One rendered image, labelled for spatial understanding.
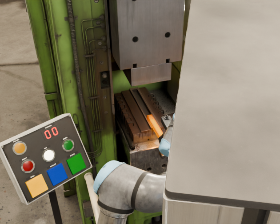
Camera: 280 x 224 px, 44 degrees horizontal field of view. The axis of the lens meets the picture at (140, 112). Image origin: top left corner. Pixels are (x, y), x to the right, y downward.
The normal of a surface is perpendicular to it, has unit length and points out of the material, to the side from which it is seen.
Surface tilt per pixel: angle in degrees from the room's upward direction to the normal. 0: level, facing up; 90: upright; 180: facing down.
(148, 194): 46
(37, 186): 60
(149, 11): 90
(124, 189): 51
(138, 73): 90
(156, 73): 90
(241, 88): 0
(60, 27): 90
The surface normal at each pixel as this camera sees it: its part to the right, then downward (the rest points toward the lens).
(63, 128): 0.57, -0.04
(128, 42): 0.29, 0.54
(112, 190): -0.40, -0.01
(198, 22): -0.01, -0.82
